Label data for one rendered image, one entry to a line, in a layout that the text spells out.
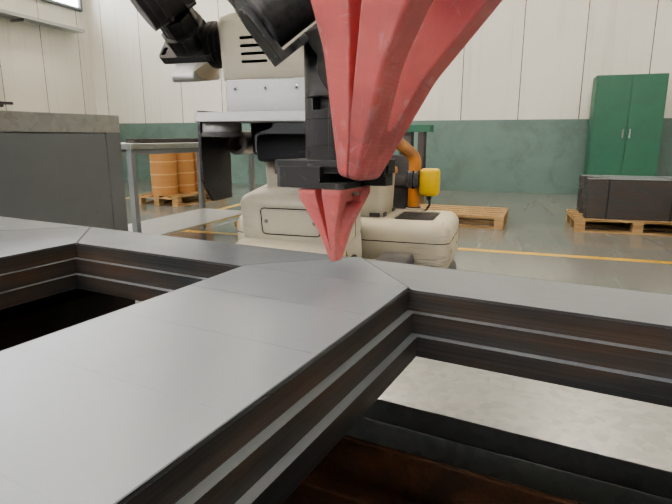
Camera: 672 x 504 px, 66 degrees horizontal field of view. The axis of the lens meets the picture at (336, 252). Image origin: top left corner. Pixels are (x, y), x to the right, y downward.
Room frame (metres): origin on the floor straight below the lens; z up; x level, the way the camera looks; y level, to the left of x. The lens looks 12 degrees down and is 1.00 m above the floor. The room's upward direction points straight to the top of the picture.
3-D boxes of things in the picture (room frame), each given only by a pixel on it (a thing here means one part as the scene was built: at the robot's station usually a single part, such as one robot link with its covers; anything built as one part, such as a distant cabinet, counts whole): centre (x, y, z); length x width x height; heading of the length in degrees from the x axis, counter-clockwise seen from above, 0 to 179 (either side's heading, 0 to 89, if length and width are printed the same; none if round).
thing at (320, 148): (0.51, 0.00, 1.00); 0.10 x 0.07 x 0.07; 62
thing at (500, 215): (6.25, -1.43, 0.07); 1.20 x 0.80 x 0.14; 68
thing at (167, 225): (4.80, 1.49, 0.49); 1.80 x 0.70 x 0.99; 159
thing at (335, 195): (0.52, 0.01, 0.93); 0.07 x 0.07 x 0.09; 62
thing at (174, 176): (8.28, 2.42, 0.38); 1.20 x 0.80 x 0.77; 156
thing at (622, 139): (8.72, -4.69, 0.97); 1.00 x 0.49 x 1.95; 71
